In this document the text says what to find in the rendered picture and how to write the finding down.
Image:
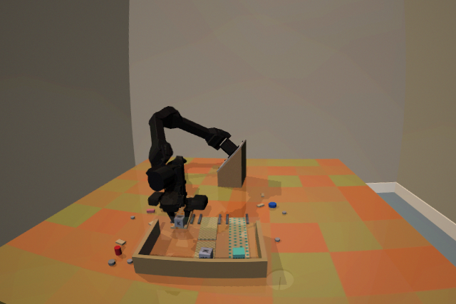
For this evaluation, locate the orange polka-dot strip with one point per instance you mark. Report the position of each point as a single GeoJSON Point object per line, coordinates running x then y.
{"type": "Point", "coordinates": [180, 211]}

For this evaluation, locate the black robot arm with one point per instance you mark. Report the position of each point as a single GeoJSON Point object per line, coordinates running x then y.
{"type": "Point", "coordinates": [161, 175]}

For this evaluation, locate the red cylinder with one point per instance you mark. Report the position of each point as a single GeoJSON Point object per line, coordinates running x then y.
{"type": "Point", "coordinates": [118, 250]}

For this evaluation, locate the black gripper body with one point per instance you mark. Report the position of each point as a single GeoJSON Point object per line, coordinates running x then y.
{"type": "Point", "coordinates": [198, 202]}

